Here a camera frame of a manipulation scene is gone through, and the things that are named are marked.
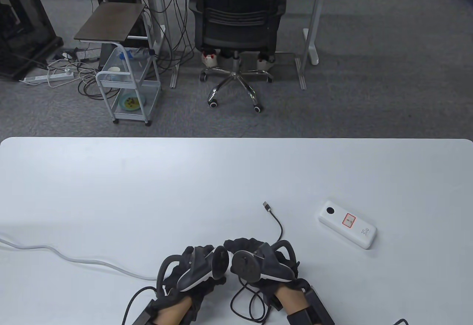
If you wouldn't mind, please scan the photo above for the person's left hand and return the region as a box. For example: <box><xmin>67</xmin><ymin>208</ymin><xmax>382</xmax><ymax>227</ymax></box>
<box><xmin>157</xmin><ymin>244</ymin><xmax>230</xmax><ymax>322</ymax></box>

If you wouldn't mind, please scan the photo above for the person's right hand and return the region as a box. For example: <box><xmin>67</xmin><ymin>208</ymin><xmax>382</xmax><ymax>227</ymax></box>
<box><xmin>223</xmin><ymin>237</ymin><xmax>314</xmax><ymax>308</ymax></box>

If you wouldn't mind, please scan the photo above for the black charging cable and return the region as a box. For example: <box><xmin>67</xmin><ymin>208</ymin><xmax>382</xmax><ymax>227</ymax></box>
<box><xmin>230</xmin><ymin>201</ymin><xmax>284</xmax><ymax>322</ymax></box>

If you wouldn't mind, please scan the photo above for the white battery pack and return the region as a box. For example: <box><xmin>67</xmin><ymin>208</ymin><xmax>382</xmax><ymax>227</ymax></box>
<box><xmin>318</xmin><ymin>200</ymin><xmax>378</xmax><ymax>250</ymax></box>

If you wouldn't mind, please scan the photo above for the grey power strip cord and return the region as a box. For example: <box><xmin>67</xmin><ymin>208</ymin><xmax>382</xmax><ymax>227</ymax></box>
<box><xmin>0</xmin><ymin>236</ymin><xmax>159</xmax><ymax>280</ymax></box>

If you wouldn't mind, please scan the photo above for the person's left forearm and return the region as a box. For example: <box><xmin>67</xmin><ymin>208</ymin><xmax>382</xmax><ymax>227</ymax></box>
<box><xmin>153</xmin><ymin>297</ymin><xmax>193</xmax><ymax>325</ymax></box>

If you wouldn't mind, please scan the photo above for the person's right forearm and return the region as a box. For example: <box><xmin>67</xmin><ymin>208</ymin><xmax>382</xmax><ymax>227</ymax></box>
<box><xmin>273</xmin><ymin>284</ymin><xmax>322</xmax><ymax>325</ymax></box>

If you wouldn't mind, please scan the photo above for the black and white hand controller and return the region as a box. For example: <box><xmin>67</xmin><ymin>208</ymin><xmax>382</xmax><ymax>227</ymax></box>
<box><xmin>230</xmin><ymin>240</ymin><xmax>300</xmax><ymax>284</ymax></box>
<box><xmin>158</xmin><ymin>246</ymin><xmax>229</xmax><ymax>292</ymax></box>

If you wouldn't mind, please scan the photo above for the green plate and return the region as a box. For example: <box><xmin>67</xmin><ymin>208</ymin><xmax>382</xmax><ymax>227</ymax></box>
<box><xmin>118</xmin><ymin>94</ymin><xmax>147</xmax><ymax>112</ymax></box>

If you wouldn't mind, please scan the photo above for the white rolling cart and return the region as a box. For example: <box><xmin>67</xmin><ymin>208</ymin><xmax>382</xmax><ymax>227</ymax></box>
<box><xmin>95</xmin><ymin>42</ymin><xmax>162</xmax><ymax>127</ymax></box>

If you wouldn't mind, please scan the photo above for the black mesh office chair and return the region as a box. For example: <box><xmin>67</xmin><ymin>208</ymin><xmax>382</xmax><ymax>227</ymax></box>
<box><xmin>188</xmin><ymin>0</ymin><xmax>287</xmax><ymax>113</ymax></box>

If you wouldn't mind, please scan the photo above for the clear bottle blue cap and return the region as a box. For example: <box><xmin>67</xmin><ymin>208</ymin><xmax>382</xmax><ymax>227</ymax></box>
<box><xmin>118</xmin><ymin>49</ymin><xmax>154</xmax><ymax>60</ymax></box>

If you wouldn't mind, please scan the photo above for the long white power strip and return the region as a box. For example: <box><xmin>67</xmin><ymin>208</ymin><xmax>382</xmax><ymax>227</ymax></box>
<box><xmin>19</xmin><ymin>71</ymin><xmax>74</xmax><ymax>85</ymax></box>

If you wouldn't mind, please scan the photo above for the dark brown side table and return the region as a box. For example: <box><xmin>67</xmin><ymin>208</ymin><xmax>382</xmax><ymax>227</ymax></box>
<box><xmin>74</xmin><ymin>2</ymin><xmax>156</xmax><ymax>58</ymax></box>

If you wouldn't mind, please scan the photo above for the black equipment stand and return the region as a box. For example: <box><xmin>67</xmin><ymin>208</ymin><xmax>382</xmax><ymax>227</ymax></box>
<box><xmin>0</xmin><ymin>0</ymin><xmax>64</xmax><ymax>82</ymax></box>

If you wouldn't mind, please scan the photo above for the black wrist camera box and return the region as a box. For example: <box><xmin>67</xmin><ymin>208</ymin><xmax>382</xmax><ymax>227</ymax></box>
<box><xmin>131</xmin><ymin>301</ymin><xmax>159</xmax><ymax>325</ymax></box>
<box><xmin>303</xmin><ymin>289</ymin><xmax>335</xmax><ymax>325</ymax></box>

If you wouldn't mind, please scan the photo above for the black glove cable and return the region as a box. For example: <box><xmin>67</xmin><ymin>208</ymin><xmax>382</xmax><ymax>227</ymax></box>
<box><xmin>122</xmin><ymin>287</ymin><xmax>159</xmax><ymax>325</ymax></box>

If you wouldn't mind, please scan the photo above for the tangle of mixed cables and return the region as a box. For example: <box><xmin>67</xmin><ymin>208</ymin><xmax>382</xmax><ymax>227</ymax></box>
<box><xmin>48</xmin><ymin>48</ymin><xmax>111</xmax><ymax>100</ymax></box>

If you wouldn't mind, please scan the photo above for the bundle of black cables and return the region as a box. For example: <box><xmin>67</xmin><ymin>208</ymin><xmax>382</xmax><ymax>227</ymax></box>
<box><xmin>140</xmin><ymin>0</ymin><xmax>196</xmax><ymax>71</ymax></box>

